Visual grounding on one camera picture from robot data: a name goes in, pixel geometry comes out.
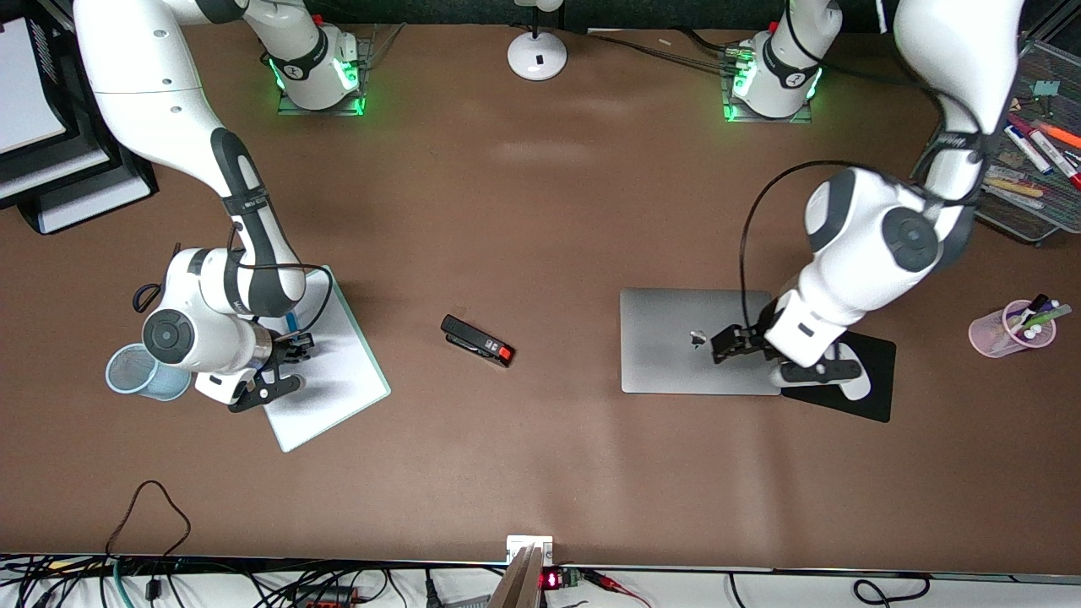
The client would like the orange highlighter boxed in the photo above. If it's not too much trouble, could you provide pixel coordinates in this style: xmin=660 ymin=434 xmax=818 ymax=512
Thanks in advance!
xmin=1032 ymin=118 xmax=1081 ymax=150

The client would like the light blue mesh cup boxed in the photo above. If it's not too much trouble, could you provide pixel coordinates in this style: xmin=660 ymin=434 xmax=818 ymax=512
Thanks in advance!
xmin=104 ymin=341 xmax=194 ymax=403

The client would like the white round stand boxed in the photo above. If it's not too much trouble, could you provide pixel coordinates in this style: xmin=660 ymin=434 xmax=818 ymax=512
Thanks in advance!
xmin=507 ymin=0 xmax=568 ymax=83

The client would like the pink mesh pen cup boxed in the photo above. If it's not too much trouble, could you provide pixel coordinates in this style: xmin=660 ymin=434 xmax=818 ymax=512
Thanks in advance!
xmin=968 ymin=300 xmax=1059 ymax=360

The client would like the yellow pen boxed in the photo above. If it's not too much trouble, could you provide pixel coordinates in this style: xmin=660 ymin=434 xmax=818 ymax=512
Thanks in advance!
xmin=986 ymin=176 xmax=1048 ymax=199

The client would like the silver laptop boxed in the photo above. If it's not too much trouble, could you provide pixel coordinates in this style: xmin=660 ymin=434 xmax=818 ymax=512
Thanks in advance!
xmin=619 ymin=287 xmax=782 ymax=396

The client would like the red-capped white marker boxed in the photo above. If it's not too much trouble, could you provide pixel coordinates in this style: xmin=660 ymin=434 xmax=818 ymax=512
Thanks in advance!
xmin=1026 ymin=128 xmax=1081 ymax=190

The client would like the black-capped white marker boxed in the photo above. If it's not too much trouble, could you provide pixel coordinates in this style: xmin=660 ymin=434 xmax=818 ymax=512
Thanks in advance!
xmin=1010 ymin=293 xmax=1051 ymax=332

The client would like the white mounting bracket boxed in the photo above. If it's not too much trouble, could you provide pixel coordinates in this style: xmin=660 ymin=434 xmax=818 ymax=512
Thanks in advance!
xmin=506 ymin=535 xmax=554 ymax=567

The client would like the black mesh desk organizer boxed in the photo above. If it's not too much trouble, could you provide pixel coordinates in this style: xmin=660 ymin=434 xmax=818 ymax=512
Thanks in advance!
xmin=971 ymin=38 xmax=1081 ymax=247

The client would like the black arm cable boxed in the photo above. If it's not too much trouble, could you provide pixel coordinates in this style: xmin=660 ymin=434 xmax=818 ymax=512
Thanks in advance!
xmin=737 ymin=51 xmax=972 ymax=330
xmin=228 ymin=215 xmax=333 ymax=339

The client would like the bright green marker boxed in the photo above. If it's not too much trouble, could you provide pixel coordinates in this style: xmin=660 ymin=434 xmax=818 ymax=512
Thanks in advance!
xmin=1018 ymin=304 xmax=1074 ymax=334

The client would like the green-lit arm base plate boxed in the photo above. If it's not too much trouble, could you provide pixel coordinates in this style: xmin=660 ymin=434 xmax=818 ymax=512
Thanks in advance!
xmin=720 ymin=46 xmax=816 ymax=126
xmin=275 ymin=34 xmax=377 ymax=117

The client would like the black table cable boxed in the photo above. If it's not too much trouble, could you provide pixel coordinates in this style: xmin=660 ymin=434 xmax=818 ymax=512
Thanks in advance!
xmin=587 ymin=28 xmax=748 ymax=75

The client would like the red wire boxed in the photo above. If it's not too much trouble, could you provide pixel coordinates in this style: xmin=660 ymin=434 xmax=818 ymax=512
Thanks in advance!
xmin=583 ymin=568 xmax=653 ymax=608

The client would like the light teal clipboard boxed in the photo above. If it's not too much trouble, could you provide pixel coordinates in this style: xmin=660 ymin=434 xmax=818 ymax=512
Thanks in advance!
xmin=253 ymin=267 xmax=392 ymax=454

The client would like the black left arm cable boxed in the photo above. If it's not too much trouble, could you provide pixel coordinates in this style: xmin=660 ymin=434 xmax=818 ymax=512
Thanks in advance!
xmin=737 ymin=51 xmax=972 ymax=330

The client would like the blue-capped white marker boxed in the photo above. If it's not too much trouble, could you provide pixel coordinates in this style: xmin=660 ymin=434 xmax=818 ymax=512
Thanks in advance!
xmin=1005 ymin=125 xmax=1054 ymax=176

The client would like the white paper sheet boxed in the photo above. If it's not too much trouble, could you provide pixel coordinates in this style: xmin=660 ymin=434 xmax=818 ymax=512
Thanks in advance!
xmin=262 ymin=274 xmax=387 ymax=448

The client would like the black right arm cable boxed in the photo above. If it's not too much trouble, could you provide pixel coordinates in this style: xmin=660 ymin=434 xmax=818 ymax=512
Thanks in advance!
xmin=228 ymin=215 xmax=333 ymax=339

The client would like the black stapler red tip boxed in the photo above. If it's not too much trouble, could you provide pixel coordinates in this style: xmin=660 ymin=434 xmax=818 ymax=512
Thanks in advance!
xmin=440 ymin=314 xmax=515 ymax=369

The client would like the grey metal bar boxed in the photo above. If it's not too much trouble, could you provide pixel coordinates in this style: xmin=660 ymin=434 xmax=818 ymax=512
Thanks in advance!
xmin=487 ymin=545 xmax=546 ymax=608

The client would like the black coiled cable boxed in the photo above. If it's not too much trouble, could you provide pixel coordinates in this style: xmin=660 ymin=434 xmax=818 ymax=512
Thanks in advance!
xmin=851 ymin=573 xmax=932 ymax=607

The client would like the white paper stack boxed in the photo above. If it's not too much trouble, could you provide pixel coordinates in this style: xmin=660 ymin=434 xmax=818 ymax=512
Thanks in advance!
xmin=38 ymin=173 xmax=153 ymax=231
xmin=0 ymin=135 xmax=111 ymax=204
xmin=0 ymin=19 xmax=68 ymax=155

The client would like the red power strip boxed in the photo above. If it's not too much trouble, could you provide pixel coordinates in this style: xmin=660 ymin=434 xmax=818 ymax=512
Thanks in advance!
xmin=287 ymin=585 xmax=360 ymax=608

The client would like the black mouse pad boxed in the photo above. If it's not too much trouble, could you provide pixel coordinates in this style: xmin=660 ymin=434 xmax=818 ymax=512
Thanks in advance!
xmin=780 ymin=331 xmax=897 ymax=424

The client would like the white computer mouse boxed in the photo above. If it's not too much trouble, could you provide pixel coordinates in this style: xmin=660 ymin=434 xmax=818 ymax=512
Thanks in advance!
xmin=823 ymin=342 xmax=872 ymax=402

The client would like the brown looped cable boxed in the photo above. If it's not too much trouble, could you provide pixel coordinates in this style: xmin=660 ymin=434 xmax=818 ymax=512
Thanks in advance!
xmin=105 ymin=479 xmax=193 ymax=560

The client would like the black stacked letter tray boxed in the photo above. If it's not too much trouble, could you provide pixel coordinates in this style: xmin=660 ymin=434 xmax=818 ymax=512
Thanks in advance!
xmin=0 ymin=15 xmax=160 ymax=236

